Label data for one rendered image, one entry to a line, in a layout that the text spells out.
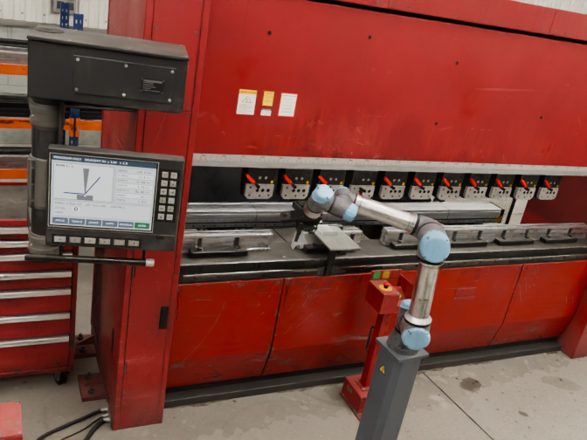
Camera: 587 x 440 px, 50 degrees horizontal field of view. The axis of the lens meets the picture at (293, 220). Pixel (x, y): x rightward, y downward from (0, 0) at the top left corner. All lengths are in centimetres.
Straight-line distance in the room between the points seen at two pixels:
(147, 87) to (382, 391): 172
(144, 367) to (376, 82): 181
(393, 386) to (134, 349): 122
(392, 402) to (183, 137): 152
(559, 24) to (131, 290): 266
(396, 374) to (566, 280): 206
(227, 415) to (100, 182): 173
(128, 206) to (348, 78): 137
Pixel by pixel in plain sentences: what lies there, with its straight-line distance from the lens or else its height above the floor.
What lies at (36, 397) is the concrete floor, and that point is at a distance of 362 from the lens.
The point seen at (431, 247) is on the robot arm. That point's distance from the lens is 250.
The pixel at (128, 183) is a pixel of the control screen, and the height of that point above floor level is 150.
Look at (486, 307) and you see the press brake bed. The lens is 428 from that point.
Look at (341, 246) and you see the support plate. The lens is 321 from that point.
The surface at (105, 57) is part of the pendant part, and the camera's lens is 214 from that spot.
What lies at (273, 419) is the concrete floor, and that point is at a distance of 357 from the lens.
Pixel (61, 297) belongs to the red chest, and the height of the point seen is 58.
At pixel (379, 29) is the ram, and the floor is 206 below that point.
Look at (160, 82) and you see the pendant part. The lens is 215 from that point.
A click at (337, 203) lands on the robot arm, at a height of 146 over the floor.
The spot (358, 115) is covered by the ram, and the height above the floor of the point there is 163.
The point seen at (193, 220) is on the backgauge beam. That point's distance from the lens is 338.
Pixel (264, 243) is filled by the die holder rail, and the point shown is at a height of 92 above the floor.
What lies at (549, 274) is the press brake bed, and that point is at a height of 67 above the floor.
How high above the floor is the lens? 230
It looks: 22 degrees down
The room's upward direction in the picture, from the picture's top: 11 degrees clockwise
